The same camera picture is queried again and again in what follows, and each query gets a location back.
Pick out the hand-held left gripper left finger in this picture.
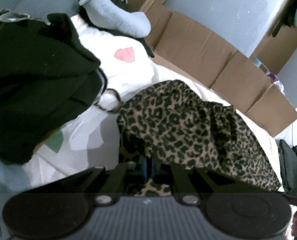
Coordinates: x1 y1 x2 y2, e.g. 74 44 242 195
42 154 149 205

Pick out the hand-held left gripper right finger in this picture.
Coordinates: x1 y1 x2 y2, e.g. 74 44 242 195
150 157 239 205

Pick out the leopard print garment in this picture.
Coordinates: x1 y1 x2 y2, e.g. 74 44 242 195
116 79 282 197

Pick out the white bear print blanket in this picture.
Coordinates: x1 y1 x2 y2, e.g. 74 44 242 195
0 12 286 196

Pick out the folded cardboard sheet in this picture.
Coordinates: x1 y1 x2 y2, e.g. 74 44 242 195
119 0 297 138

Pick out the black bag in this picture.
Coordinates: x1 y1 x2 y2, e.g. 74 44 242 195
278 138 297 198

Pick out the grey-blue cloth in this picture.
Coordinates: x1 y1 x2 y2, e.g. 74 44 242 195
0 145 33 240

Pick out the black garment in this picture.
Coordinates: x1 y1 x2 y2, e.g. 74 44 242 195
0 13 107 165

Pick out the purple packet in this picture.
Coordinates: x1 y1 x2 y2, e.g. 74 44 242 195
265 71 287 93

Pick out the grey-blue neck pillow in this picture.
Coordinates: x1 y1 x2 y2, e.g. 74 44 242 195
78 0 151 39

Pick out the cardboard box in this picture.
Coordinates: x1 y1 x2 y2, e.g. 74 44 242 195
249 0 297 76

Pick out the grey patterned cloth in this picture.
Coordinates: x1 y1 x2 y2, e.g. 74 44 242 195
0 9 50 32

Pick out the dark hanging cloth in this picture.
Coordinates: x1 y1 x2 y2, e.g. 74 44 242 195
272 0 297 38

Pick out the beaded bracelet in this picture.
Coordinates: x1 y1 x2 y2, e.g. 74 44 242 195
95 88 123 115

